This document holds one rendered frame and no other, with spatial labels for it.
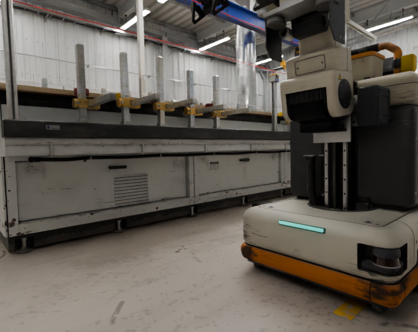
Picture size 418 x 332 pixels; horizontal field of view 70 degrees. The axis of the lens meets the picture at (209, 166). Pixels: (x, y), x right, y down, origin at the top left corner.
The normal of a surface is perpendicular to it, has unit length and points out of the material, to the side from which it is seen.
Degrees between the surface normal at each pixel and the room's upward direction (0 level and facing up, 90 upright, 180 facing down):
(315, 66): 98
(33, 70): 90
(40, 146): 90
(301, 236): 90
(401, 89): 90
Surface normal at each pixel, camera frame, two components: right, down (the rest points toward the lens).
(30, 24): 0.67, 0.02
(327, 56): -0.74, 0.19
